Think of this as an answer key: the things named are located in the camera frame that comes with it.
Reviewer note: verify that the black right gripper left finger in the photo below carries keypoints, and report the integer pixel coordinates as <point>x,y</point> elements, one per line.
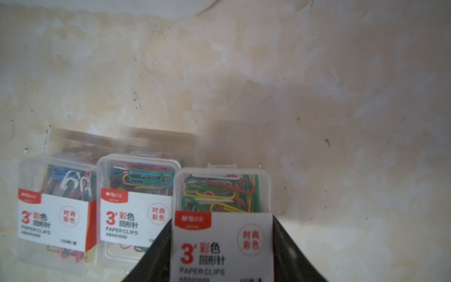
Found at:
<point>154,266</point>

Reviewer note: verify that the white plastic storage box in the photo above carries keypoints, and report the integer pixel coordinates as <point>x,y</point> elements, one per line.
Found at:
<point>165,9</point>

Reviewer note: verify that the paper clip box side-left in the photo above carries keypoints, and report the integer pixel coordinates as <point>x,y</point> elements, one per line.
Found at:
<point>57,212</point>

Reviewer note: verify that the paper clip box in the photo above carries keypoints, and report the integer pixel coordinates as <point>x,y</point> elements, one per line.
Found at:
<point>134,199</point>
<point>222,226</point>

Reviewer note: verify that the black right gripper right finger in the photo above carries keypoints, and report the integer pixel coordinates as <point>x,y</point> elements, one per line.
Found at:
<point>290,263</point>

